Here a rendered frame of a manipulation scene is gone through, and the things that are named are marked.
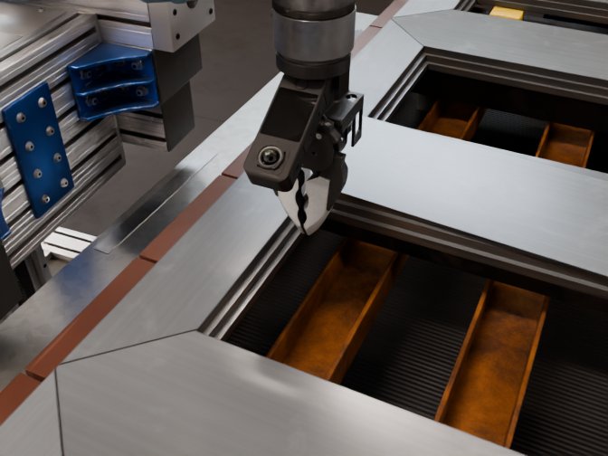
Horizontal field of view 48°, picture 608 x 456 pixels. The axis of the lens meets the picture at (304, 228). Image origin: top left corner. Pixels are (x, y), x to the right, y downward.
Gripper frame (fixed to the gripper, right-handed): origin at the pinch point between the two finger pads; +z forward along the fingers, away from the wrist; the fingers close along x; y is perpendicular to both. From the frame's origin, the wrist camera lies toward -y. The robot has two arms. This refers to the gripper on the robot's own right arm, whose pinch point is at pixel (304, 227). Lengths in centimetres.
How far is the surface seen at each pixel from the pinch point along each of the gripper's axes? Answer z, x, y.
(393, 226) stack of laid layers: 3.1, -7.7, 8.2
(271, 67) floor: 86, 106, 191
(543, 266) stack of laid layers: 2.9, -25.0, 8.4
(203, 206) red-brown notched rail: 3.2, 14.6, 2.0
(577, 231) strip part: 0.8, -27.5, 13.5
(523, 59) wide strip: 1, -13, 56
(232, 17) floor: 86, 150, 233
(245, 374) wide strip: 0.8, -3.7, -19.9
